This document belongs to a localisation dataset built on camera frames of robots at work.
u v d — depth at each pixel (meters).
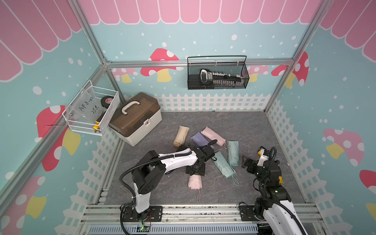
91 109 0.70
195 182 0.81
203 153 0.69
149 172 0.48
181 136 1.02
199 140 1.01
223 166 0.87
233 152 0.94
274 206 0.55
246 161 0.74
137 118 0.89
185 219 0.74
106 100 0.80
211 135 1.02
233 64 0.91
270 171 0.59
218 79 0.87
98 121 0.63
